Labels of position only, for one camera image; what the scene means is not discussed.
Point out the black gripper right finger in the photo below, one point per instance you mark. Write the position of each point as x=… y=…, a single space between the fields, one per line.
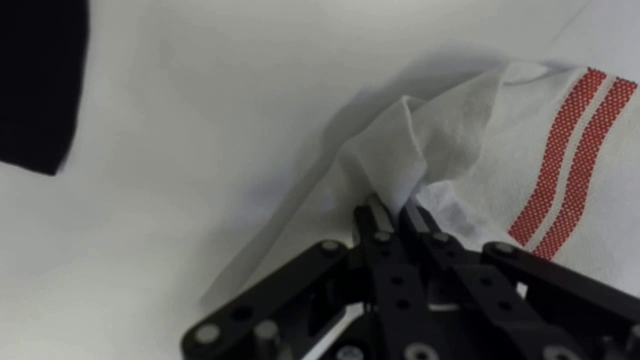
x=506 y=292

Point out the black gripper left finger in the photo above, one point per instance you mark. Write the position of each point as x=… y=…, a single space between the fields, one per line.
x=321 y=292

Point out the white towel with red stripes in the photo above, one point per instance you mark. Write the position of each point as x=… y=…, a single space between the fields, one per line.
x=506 y=147

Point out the black bulky object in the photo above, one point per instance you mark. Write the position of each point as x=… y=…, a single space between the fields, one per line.
x=37 y=81

